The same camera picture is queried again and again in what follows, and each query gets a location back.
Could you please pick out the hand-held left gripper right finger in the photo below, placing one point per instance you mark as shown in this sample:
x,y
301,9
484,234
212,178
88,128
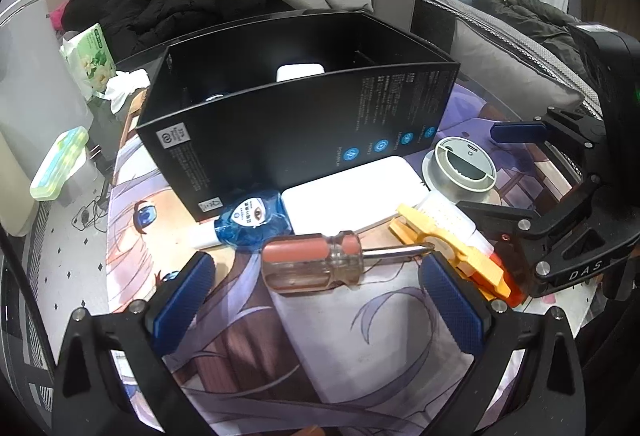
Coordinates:
x,y
452,306

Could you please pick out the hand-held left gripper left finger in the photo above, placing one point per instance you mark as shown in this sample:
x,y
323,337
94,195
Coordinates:
x,y
182,301

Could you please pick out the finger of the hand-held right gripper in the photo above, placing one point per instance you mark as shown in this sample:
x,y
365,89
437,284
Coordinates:
x,y
517,131
560,236

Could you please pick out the yellow plastic tool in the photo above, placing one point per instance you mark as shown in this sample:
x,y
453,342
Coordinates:
x,y
415,223

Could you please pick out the white red-capped glue bottle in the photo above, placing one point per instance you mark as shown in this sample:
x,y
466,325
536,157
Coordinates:
x,y
445,213

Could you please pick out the blue eye drop bottle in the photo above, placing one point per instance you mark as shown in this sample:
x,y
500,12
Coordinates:
x,y
250,223
214,97

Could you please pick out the white power bank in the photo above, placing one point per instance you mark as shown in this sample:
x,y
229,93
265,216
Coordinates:
x,y
350,196

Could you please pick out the black cardboard box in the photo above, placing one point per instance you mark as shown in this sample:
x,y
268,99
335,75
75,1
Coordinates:
x,y
300,130

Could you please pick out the grey cushion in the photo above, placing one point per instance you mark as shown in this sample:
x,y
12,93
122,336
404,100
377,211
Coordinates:
x,y
505,63

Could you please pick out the dark green puffer jacket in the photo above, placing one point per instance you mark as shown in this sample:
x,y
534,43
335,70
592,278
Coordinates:
x,y
535,25

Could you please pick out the printed cartoon desk mat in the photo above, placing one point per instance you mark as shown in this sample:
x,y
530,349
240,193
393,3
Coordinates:
x,y
320,341

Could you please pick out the green plastic case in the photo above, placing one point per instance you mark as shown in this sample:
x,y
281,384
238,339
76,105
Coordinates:
x,y
57,160

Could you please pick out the beige padded panel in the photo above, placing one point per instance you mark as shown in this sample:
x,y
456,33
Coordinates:
x,y
12,186

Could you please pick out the crumpled white tissue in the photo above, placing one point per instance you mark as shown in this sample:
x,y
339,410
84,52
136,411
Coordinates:
x,y
125,83

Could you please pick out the white charger block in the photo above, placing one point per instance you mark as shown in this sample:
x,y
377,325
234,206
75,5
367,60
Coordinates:
x,y
299,70

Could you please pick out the green tissue pack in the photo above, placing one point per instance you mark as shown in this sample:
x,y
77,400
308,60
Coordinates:
x,y
95,60

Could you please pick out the white bin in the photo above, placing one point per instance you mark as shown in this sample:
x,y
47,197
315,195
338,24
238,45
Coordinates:
x,y
35,65

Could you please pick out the black puffer jacket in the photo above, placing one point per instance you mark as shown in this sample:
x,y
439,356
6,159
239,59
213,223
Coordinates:
x,y
175,0

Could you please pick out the pink cloth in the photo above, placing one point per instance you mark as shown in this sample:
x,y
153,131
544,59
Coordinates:
x,y
57,18

